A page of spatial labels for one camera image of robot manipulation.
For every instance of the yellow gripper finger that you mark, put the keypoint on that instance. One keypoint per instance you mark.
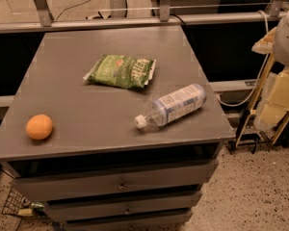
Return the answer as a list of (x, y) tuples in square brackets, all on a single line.
[(274, 101)]

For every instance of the orange fruit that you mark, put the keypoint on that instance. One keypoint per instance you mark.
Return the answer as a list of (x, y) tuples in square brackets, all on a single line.
[(39, 127)]

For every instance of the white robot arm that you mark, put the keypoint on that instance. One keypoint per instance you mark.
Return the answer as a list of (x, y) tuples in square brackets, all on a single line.
[(276, 42)]

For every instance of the clear plastic water bottle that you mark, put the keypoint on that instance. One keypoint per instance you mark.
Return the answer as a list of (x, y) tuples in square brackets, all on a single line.
[(172, 106)]

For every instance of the green chip bag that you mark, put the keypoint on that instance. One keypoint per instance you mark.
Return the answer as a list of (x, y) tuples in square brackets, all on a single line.
[(121, 71)]

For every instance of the grey drawer cabinet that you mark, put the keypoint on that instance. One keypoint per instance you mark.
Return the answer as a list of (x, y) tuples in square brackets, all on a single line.
[(97, 171)]

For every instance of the metal railing frame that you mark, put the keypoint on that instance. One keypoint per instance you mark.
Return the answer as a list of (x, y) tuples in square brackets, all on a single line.
[(18, 16)]

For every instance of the black wire basket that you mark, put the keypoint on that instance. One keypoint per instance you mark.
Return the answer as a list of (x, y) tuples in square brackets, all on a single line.
[(17, 205)]

